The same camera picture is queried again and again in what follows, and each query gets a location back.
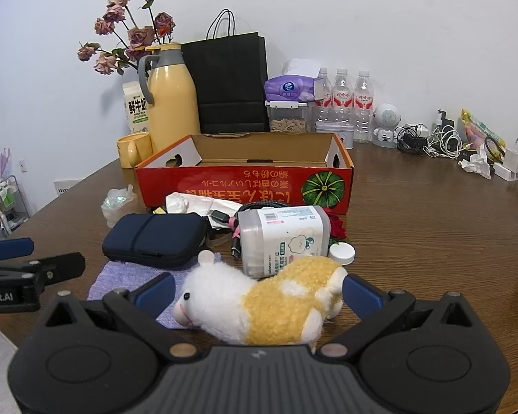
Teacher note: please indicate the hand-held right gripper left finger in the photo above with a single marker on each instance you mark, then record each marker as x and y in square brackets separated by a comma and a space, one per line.
[155, 293]

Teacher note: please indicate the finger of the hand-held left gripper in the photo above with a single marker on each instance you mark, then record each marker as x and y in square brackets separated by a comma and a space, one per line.
[64, 265]
[8, 248]

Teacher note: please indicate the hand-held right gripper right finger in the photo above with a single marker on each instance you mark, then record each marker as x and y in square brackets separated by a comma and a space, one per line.
[362, 295]

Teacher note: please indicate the purple cloth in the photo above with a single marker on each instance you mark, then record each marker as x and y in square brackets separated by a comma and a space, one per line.
[112, 280]

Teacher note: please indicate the white bottle cap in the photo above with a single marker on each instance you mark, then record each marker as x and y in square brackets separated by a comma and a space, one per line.
[342, 253]

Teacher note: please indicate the dark blue zip pouch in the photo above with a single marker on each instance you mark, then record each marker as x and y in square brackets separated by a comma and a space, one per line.
[155, 237]

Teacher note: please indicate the red rose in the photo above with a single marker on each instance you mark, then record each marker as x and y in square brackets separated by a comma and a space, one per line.
[336, 226]

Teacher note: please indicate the clear plastic wrap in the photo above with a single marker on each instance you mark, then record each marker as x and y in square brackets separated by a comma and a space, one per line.
[116, 207]

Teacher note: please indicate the small yellow item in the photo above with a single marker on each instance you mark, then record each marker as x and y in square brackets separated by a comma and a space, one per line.
[159, 211]

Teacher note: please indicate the white yellow plush hamster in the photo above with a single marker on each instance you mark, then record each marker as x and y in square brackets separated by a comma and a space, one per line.
[259, 306]

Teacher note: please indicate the red cardboard box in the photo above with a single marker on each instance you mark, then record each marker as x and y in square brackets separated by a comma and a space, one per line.
[241, 185]

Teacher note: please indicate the metal shelf rack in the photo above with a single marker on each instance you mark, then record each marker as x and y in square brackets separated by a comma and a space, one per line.
[4, 207]

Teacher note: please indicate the yellow mug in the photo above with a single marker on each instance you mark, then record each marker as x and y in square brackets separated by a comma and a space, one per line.
[134, 149]

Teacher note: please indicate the pale tin box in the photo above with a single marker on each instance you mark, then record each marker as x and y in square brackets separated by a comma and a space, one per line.
[334, 133]

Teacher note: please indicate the white milk carton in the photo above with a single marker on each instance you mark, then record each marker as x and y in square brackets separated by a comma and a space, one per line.
[136, 108]

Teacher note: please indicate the crumpled white tissue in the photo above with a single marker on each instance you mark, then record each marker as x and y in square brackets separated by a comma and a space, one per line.
[475, 164]

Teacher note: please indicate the white robot speaker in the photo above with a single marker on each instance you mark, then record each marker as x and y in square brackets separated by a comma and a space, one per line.
[386, 123]

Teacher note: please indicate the yellow thermos jug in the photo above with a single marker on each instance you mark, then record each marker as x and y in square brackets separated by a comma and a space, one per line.
[172, 108]

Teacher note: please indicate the clear water bottle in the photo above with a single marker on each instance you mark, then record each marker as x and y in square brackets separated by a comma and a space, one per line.
[342, 95]
[324, 95]
[363, 108]

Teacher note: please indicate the clear snack container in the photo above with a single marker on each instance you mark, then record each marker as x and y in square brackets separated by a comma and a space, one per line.
[287, 123]

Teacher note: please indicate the black plug adapter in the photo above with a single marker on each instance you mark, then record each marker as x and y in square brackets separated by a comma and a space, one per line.
[443, 120]

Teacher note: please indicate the colourful snack packet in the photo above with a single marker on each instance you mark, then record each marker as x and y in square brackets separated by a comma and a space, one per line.
[479, 131]

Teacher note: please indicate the white power adapter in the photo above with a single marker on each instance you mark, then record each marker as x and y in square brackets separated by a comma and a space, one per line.
[516, 164]

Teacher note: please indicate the purple tissue pack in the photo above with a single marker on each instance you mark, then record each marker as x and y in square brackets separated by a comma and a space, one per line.
[289, 88]

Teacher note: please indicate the black paper bag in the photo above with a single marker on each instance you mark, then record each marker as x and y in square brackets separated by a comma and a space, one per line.
[228, 82]

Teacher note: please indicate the dried pink roses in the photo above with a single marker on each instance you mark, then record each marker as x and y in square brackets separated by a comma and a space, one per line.
[140, 36]

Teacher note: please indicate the white wall panel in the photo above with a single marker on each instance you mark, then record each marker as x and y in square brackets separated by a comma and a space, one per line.
[69, 186]

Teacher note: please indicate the white wall socket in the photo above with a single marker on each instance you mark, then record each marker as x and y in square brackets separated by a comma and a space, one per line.
[23, 166]

